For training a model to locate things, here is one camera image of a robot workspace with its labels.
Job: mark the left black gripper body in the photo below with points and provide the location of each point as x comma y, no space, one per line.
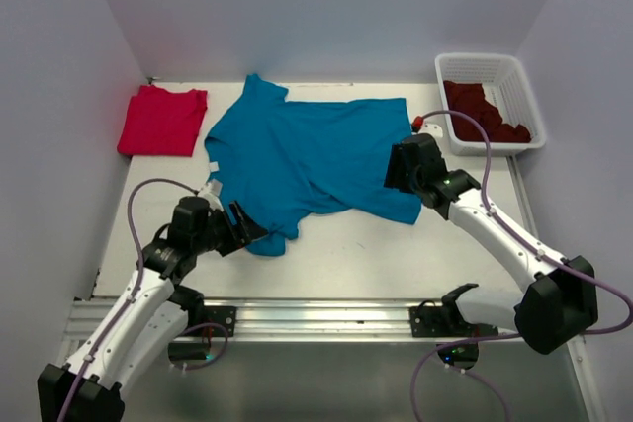
218,230

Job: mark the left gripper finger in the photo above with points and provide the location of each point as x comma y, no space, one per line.
247,230
230,245

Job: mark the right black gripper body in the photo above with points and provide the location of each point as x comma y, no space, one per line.
414,183

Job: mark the blue t shirt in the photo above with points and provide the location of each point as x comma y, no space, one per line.
283,160

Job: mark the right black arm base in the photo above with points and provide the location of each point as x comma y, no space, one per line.
440,318

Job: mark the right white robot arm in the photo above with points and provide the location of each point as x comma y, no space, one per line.
556,296

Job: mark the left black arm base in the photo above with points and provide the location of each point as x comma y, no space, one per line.
207,331

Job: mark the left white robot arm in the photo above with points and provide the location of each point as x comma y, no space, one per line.
155,308

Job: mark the dark red t shirt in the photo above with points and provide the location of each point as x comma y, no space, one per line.
470,100

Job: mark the folded red t shirt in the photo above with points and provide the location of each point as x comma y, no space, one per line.
162,123

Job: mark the white plastic basket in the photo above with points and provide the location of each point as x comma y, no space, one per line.
505,86

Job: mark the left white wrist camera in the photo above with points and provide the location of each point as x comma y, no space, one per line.
211,192

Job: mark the aluminium mounting rail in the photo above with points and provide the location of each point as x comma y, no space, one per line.
282,321

